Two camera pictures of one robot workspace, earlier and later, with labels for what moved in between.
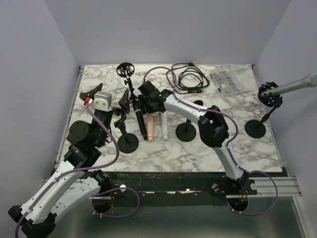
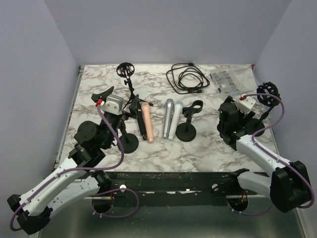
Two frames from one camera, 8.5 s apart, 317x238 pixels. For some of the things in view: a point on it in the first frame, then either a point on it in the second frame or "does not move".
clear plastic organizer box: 225,82 does not move
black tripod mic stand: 126,69 does not move
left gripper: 124,103 to 133,108
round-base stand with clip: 186,132 does not move
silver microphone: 310,81 to 168,117
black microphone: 136,105 does not move
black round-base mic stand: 128,143 does not move
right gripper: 143,101 to 244,117
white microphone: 164,125 to 176,120
